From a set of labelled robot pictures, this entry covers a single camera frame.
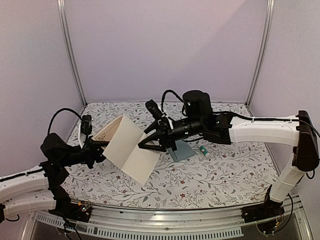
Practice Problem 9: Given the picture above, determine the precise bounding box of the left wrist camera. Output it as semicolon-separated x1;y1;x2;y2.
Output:
80;114;92;136

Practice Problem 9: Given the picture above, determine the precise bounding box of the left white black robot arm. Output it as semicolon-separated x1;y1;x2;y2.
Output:
0;133;109;223

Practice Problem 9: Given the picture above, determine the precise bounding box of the teal blue envelope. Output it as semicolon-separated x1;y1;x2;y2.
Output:
167;140;196;163

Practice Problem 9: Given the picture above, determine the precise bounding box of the floral patterned table mat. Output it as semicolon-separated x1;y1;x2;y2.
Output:
44;101;285;210

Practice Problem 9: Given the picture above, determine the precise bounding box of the aluminium frame post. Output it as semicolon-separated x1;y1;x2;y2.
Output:
56;0;88;107
245;0;275;109

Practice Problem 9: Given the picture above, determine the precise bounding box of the front aluminium rail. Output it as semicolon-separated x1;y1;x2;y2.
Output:
21;194;314;240

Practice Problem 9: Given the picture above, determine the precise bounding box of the left aluminium frame post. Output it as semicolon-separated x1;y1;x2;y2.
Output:
56;0;88;107

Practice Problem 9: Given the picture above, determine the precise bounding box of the right black camera cable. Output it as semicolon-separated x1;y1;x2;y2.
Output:
160;89;187;118

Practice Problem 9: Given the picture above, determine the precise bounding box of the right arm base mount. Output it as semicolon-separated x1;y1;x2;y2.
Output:
241;202;285;223

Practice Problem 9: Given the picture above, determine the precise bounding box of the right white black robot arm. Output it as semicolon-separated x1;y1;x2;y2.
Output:
138;90;320;218

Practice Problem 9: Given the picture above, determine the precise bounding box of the beige letter paper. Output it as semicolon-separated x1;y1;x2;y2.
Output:
92;114;161;185

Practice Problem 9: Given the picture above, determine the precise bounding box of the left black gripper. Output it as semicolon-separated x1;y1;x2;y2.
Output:
58;135;120;169

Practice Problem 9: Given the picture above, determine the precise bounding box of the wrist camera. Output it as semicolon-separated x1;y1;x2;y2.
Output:
145;99;163;121
80;114;92;136

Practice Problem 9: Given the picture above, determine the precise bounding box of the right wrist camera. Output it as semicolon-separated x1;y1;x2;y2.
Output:
145;99;163;121

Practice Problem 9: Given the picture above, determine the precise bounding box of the black camera cable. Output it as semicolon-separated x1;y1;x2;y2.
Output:
46;107;85;141
160;89;187;118

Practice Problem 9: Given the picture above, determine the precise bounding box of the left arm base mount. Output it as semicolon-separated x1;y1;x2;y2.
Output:
48;201;92;223

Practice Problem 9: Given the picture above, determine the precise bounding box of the right aluminium frame post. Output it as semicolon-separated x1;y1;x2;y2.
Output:
245;0;275;109

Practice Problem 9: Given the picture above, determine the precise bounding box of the green white glue stick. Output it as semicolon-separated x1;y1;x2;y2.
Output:
199;145;210;157

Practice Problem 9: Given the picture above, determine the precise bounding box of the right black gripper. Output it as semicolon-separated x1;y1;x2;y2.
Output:
136;117;204;153

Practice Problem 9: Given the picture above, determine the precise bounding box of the left black camera cable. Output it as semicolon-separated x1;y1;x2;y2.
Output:
46;107;85;141

